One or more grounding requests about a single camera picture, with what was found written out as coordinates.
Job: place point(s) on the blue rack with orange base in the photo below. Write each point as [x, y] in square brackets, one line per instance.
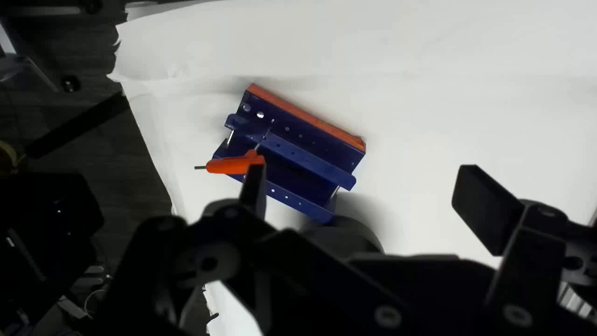
[299, 155]

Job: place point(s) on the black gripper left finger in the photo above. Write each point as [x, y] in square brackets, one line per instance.
[255, 189]

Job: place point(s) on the white paper sheet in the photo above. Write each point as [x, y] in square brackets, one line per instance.
[436, 93]

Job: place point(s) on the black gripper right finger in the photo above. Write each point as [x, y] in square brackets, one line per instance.
[482, 202]

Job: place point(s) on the black metal strut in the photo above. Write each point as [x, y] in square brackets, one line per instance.
[76, 123]

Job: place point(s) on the black equipment block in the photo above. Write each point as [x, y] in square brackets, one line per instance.
[44, 230]

